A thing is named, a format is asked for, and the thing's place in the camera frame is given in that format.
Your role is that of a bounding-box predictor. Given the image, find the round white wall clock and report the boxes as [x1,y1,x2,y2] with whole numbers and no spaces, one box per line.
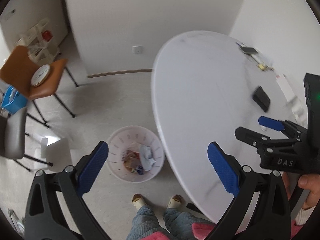
[30,64,50,87]

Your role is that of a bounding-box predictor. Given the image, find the white storage trolley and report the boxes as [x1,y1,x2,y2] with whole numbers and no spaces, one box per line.
[15,18,61,65]

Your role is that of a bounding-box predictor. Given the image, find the smartphone on table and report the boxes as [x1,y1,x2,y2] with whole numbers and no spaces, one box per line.
[239,46,258,55]

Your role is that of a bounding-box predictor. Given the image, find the blue plastic basket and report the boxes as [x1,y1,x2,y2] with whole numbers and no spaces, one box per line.
[1,86,28,114]

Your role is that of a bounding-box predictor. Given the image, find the blue face mask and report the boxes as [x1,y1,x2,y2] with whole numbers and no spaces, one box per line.
[139,145,156,171]

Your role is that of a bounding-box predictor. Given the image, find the yellow binder clips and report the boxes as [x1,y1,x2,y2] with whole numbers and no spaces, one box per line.
[257,63,274,71]

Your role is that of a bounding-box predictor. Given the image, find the white plastic trash bin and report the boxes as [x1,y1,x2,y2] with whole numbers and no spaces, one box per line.
[107,126,165,183]

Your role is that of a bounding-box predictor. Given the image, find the grey upholstered chair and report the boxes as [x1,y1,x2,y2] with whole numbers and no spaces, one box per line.
[0,107,53,172]

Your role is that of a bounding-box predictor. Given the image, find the white cardboard box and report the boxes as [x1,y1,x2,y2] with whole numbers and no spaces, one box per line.
[276,74,296,102]

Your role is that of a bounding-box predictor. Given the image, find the beige slipper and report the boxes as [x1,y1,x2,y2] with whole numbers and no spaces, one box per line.
[167,194,183,209]
[131,194,147,210]

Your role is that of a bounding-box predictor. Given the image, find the person's right hand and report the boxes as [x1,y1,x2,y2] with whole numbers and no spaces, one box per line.
[297,174,320,210]

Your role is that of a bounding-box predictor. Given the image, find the black spiky foam pad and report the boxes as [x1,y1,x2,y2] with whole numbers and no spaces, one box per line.
[252,86,271,113]

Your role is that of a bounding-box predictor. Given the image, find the white wall socket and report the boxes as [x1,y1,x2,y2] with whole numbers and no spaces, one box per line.
[132,46,143,54]

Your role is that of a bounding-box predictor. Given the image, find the blue quilted trousers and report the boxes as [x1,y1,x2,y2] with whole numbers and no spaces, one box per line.
[127,205,215,239]

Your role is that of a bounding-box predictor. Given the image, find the left beige slipper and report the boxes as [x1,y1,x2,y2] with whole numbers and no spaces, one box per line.
[131,194,147,210]

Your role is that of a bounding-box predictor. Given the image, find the right beige slipper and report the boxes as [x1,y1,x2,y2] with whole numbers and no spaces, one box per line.
[167,194,183,209]

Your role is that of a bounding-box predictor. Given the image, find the orange leather chair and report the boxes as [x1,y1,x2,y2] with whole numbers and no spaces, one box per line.
[1,46,79,118]

